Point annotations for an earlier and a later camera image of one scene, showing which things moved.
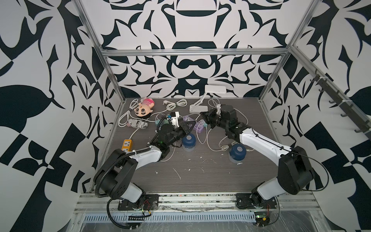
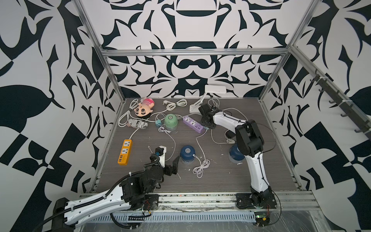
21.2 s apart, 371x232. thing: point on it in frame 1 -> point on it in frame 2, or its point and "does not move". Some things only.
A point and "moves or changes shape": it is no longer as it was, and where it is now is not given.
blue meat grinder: x=237 y=152 does not move
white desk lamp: x=221 y=89 does not move
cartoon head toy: x=145 y=107 does not move
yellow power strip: x=127 y=145 does not move
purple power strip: x=199 y=125 does not move
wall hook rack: x=350 y=111 does not move
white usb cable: x=223 y=147 -> x=228 y=140
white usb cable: x=172 y=154 moves or changes shape
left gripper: x=183 y=129 -> x=168 y=170
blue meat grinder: x=189 y=142 -> x=186 y=155
